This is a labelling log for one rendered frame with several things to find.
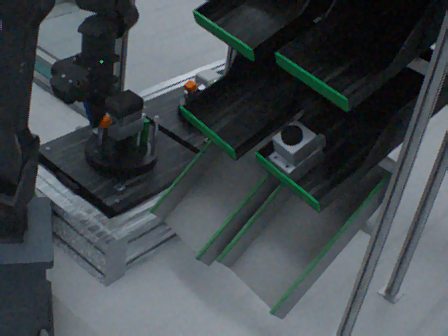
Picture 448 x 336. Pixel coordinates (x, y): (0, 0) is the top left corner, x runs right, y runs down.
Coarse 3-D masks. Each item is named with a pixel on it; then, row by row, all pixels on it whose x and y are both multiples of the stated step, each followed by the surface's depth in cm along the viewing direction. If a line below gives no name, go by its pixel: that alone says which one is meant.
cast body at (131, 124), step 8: (136, 112) 131; (120, 120) 131; (128, 120) 131; (136, 120) 133; (112, 128) 131; (120, 128) 130; (128, 128) 132; (136, 128) 134; (112, 136) 132; (120, 136) 131; (128, 136) 133
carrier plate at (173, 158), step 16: (80, 128) 143; (96, 128) 144; (48, 144) 137; (64, 144) 138; (80, 144) 139; (160, 144) 143; (176, 144) 143; (48, 160) 133; (64, 160) 134; (80, 160) 134; (160, 160) 138; (176, 160) 139; (80, 176) 131; (96, 176) 131; (112, 176) 132; (144, 176) 133; (160, 176) 134; (176, 176) 135; (80, 192) 130; (96, 192) 127; (112, 192) 128; (128, 192) 129; (144, 192) 129; (112, 208) 125; (128, 208) 127
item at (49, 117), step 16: (48, 64) 166; (48, 80) 162; (32, 96) 160; (48, 96) 161; (32, 112) 155; (48, 112) 156; (64, 112) 157; (80, 112) 158; (32, 128) 150; (48, 128) 151; (64, 128) 152; (96, 208) 128
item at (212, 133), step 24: (312, 24) 118; (240, 72) 114; (264, 72) 113; (216, 96) 112; (240, 96) 111; (264, 96) 110; (288, 96) 109; (312, 96) 107; (192, 120) 108; (216, 120) 109; (240, 120) 108; (264, 120) 107; (216, 144) 106; (240, 144) 102
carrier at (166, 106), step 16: (208, 80) 163; (160, 96) 157; (176, 96) 158; (144, 112) 151; (160, 112) 152; (176, 112) 153; (160, 128) 149; (176, 128) 148; (192, 128) 149; (192, 144) 144
